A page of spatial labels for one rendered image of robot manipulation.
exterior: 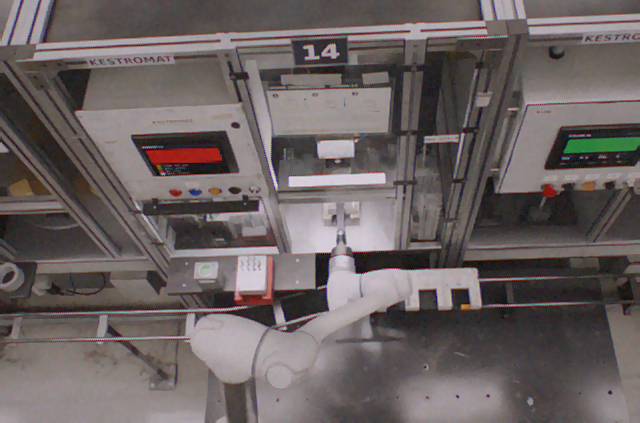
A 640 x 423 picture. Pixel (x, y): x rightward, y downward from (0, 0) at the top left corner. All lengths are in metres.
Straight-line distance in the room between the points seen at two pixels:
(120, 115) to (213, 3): 0.37
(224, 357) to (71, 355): 1.88
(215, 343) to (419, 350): 1.01
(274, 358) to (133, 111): 0.70
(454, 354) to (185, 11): 1.58
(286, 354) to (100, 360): 1.90
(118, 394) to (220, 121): 1.98
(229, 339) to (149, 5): 0.84
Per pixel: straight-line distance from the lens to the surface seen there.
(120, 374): 3.42
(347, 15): 1.53
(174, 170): 1.86
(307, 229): 2.45
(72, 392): 3.48
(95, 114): 1.73
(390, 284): 2.13
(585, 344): 2.64
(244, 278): 2.30
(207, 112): 1.65
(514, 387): 2.54
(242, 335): 1.72
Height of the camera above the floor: 3.11
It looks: 60 degrees down
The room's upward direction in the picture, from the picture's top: 7 degrees counter-clockwise
